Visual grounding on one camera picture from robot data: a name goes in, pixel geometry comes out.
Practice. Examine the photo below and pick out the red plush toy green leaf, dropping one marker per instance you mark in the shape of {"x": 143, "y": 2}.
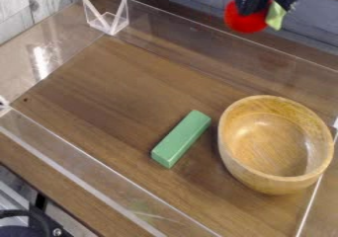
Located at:
{"x": 268, "y": 17}

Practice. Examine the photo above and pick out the wooden bowl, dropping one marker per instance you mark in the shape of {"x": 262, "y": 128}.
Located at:
{"x": 276, "y": 144}

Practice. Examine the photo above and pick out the green rectangular block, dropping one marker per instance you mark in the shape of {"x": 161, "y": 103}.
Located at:
{"x": 177, "y": 142}

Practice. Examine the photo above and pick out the clear acrylic corner bracket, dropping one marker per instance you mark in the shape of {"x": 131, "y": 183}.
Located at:
{"x": 110, "y": 23}

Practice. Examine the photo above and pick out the clear acrylic enclosure wall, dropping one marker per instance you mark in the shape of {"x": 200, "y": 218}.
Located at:
{"x": 90, "y": 100}

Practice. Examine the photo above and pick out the black clamp with cable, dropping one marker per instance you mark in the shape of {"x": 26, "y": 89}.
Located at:
{"x": 39, "y": 224}

